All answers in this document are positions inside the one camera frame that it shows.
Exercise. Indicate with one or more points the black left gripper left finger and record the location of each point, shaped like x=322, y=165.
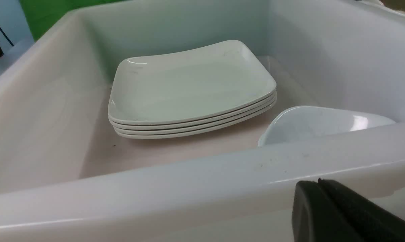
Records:
x=315, y=218

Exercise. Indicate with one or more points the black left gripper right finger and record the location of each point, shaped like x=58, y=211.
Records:
x=370, y=221

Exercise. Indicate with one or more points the top white stacked plate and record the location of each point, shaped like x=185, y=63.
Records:
x=188, y=85

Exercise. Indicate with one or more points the white bowl in bin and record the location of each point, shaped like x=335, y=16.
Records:
x=308, y=122

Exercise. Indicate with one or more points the large white plastic bin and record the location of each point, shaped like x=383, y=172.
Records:
x=66, y=176

